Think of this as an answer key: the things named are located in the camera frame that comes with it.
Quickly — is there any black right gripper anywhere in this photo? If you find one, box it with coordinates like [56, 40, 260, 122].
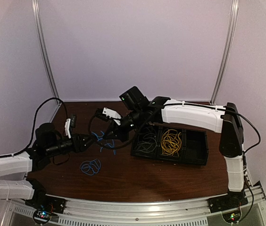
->
[103, 107, 144, 143]

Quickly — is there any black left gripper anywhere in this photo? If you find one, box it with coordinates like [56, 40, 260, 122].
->
[45, 132, 97, 157]

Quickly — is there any blue cable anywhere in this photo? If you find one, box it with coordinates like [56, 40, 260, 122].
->
[80, 159, 102, 176]
[91, 130, 117, 156]

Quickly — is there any grey cable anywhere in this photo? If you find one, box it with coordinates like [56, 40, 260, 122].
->
[134, 127, 158, 153]

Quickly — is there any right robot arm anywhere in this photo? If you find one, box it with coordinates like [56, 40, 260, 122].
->
[88, 86, 258, 208]

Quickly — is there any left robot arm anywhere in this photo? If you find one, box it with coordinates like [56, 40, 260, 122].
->
[0, 116, 94, 209]

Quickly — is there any black three-compartment bin tray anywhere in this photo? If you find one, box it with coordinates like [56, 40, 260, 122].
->
[131, 125, 209, 166]

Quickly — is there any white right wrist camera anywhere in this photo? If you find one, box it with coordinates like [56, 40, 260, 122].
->
[96, 107, 122, 126]

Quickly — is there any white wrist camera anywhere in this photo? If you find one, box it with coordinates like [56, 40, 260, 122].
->
[64, 114, 77, 138]
[96, 107, 122, 126]

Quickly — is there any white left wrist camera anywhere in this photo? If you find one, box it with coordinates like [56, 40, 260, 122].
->
[64, 114, 77, 138]

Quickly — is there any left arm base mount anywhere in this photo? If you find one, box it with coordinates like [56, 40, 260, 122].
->
[25, 193, 66, 214]

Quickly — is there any aluminium front rail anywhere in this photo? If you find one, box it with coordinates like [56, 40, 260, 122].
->
[0, 186, 266, 226]

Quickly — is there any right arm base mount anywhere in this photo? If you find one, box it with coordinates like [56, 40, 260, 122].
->
[208, 191, 248, 213]

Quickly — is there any aluminium frame post left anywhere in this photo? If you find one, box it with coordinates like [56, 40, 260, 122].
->
[31, 0, 59, 98]

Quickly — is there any aluminium frame post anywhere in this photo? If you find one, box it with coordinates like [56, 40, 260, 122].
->
[210, 0, 239, 105]
[31, 0, 59, 98]

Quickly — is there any aluminium frame post right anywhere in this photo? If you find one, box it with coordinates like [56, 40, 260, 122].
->
[210, 0, 239, 105]

